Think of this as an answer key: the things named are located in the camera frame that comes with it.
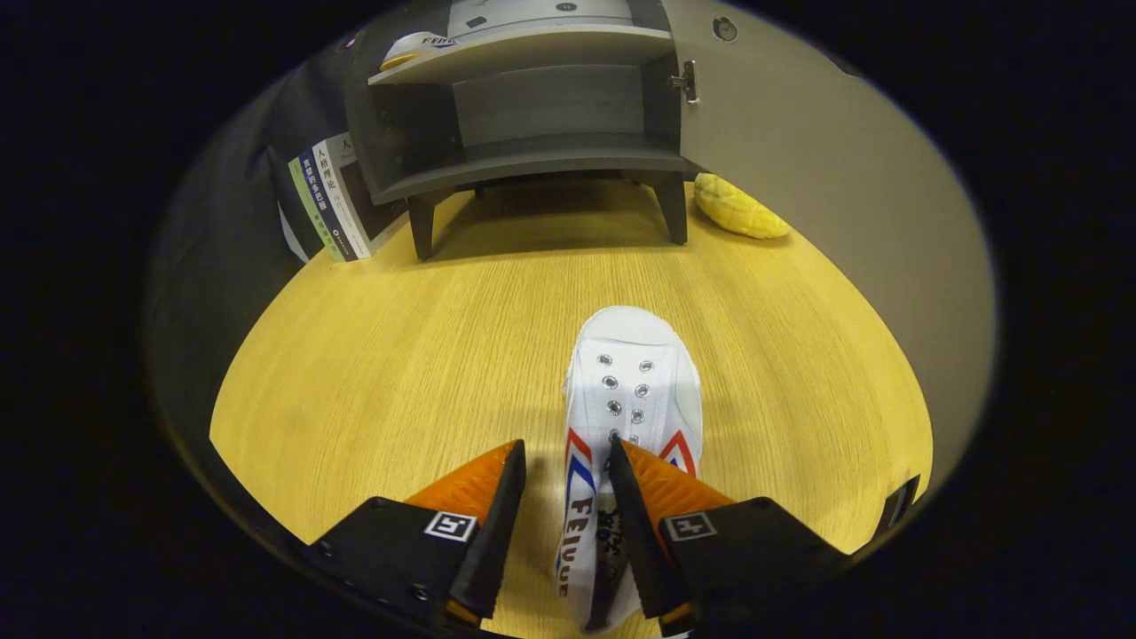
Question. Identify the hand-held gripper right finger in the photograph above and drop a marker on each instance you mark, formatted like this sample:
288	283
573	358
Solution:
635	541

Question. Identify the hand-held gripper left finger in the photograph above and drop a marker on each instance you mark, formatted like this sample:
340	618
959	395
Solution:
497	532

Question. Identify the white canvas shoe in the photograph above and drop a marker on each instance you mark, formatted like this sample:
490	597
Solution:
635	382
417	49

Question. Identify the beige shoe cabinet door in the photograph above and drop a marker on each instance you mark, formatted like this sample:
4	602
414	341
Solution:
843	222

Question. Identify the metal door hinge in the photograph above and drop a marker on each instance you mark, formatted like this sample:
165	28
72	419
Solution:
685	82

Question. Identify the yellow bun toy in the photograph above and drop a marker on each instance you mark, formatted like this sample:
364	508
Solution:
741	209

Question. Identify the blue spine book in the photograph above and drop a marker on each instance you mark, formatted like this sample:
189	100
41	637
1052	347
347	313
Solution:
333	204

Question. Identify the black backdrop cloth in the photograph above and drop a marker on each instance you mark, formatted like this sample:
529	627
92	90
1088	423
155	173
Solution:
213	266

